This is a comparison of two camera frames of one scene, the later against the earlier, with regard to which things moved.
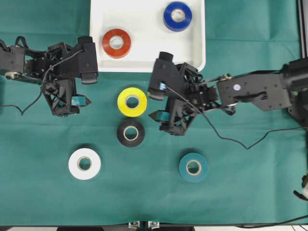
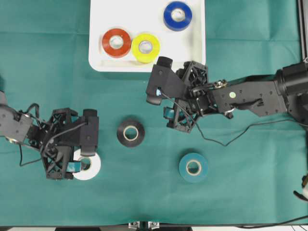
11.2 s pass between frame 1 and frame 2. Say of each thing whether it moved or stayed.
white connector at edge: stayed
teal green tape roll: stayed
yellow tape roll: moved
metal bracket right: stayed
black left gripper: moved
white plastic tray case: stayed
